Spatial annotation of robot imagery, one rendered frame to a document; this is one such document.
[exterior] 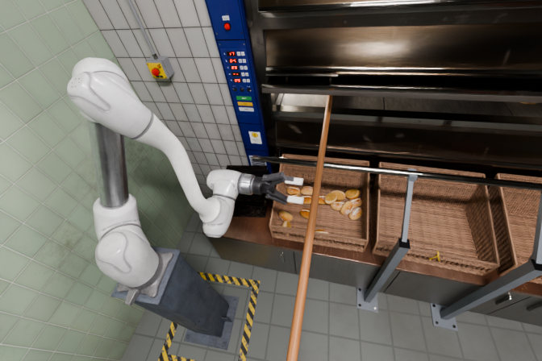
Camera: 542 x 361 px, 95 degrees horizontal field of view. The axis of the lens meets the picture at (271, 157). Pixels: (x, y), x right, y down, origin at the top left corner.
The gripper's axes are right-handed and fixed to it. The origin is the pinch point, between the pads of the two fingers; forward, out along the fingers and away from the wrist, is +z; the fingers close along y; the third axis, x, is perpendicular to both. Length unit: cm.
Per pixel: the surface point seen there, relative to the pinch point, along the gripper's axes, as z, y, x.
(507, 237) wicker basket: 99, 44, -20
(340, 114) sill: 13, 2, -55
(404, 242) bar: 45, 24, 2
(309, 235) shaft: 6.3, -0.8, 18.7
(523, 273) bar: 91, 31, 3
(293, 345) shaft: 7, -1, 51
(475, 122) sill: 77, 2, -56
